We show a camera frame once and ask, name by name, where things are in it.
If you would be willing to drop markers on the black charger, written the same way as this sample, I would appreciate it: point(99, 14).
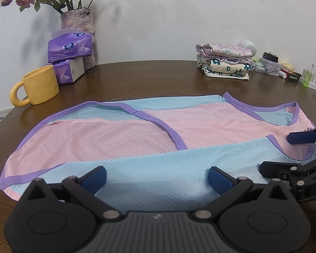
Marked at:
point(270, 56)

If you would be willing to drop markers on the white robot speaker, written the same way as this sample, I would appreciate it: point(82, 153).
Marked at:
point(248, 46)

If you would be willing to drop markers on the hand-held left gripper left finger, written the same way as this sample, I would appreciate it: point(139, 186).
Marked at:
point(94, 180)

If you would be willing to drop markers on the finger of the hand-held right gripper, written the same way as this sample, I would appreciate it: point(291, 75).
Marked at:
point(301, 137)
point(279, 169)

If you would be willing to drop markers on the purple tissue pack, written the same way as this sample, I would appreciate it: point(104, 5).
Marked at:
point(68, 69)
point(69, 47)

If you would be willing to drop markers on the folded pink floral cloth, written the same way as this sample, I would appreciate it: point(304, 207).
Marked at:
point(226, 51)

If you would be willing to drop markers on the green liquid bottle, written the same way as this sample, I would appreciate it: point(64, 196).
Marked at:
point(307, 79)

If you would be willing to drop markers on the yellow cream small item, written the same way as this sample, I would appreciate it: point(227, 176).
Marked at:
point(287, 65)

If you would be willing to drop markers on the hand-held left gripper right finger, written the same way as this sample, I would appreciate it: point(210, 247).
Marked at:
point(220, 180)

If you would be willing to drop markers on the white and green small boxes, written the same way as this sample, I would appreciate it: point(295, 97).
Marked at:
point(258, 66)

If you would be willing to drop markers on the pink and blue mesh vest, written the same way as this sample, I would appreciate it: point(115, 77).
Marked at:
point(158, 142)

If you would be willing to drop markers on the white and red tube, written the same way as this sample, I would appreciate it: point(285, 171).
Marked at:
point(283, 74)

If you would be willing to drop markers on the folded cream green-flower cloth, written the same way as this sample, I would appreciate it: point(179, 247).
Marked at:
point(226, 69)

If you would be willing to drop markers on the yellow mug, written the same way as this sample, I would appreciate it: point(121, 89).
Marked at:
point(40, 84)

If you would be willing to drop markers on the black printed box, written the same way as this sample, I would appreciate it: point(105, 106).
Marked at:
point(292, 76)

